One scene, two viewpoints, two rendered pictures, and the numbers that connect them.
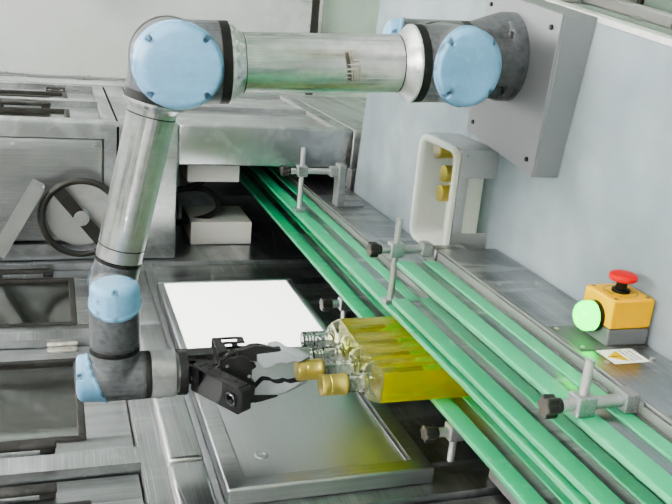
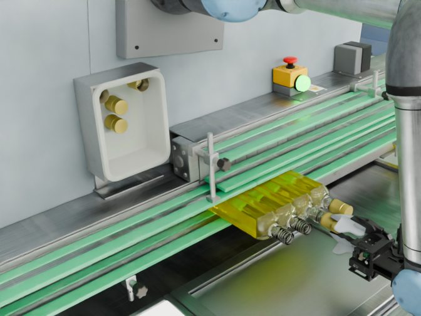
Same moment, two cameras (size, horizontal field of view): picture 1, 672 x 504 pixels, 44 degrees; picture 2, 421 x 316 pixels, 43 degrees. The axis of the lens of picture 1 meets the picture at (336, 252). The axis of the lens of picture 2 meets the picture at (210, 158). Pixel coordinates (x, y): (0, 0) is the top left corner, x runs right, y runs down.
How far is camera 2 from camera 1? 2.01 m
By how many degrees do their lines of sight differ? 98
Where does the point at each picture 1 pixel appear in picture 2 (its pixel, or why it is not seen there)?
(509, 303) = (275, 113)
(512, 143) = (197, 38)
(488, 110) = (158, 28)
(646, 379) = (331, 83)
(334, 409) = (278, 268)
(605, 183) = (245, 28)
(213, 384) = not seen: hidden behind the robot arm
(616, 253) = (261, 59)
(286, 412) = (306, 286)
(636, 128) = not seen: outside the picture
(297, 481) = not seen: hidden behind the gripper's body
